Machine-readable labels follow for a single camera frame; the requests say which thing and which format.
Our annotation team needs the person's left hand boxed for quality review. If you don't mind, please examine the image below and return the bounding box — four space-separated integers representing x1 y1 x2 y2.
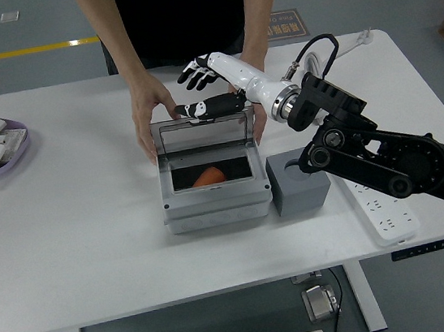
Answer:
247 101 273 147

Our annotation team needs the person's right hand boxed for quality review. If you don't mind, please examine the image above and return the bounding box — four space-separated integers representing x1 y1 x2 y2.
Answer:
127 71 188 168

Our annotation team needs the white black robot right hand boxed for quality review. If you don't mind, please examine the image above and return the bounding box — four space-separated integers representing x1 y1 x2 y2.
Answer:
166 42 298 125

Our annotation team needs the orange cylinder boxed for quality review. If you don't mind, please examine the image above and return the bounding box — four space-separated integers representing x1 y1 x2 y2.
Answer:
189 164 227 189

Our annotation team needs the grey box with clear lid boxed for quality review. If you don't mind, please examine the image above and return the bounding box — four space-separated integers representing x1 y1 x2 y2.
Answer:
149 103 276 236

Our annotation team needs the grey cube with round hole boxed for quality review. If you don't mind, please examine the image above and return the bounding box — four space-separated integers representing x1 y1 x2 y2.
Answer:
264 144 335 218

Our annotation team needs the metal control box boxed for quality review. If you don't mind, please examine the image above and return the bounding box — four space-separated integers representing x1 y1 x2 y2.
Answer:
300 280 343 324

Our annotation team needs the brown floor sign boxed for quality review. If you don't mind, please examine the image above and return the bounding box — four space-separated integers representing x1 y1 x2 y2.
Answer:
262 6 311 42

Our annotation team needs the person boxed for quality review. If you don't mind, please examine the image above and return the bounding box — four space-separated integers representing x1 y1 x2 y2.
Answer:
96 0 273 76

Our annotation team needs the white socket plate with holes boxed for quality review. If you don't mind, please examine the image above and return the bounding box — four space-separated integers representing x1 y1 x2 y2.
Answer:
0 126 30 166

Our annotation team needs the white power strip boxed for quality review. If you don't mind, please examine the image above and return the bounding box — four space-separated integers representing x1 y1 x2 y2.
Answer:
340 167 424 252

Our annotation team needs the black table height controller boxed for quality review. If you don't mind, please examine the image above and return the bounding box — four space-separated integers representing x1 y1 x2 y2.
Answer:
390 238 444 262

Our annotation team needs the metal table bracket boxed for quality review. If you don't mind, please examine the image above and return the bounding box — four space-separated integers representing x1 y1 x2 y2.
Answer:
291 269 324 286

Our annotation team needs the thin black cable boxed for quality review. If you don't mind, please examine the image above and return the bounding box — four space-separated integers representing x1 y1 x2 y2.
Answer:
325 265 347 332

